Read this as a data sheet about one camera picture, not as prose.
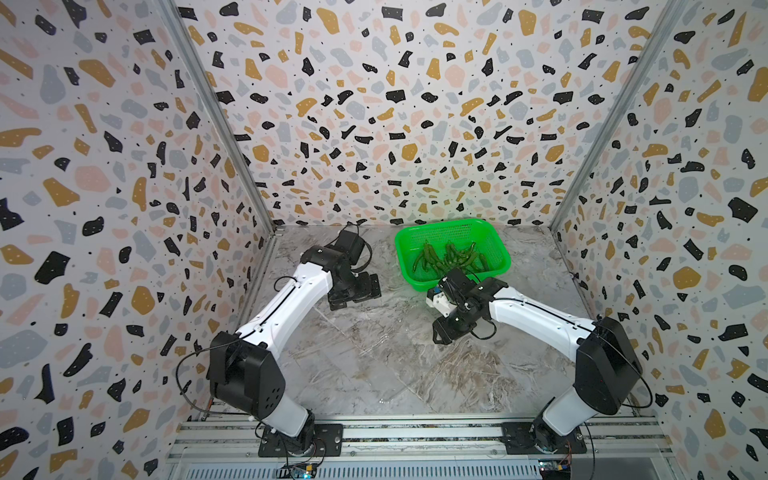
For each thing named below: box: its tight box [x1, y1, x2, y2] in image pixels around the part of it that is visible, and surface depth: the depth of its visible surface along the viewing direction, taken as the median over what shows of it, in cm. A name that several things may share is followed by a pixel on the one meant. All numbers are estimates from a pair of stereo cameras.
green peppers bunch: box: [413, 240, 489, 272], surface depth 112 cm
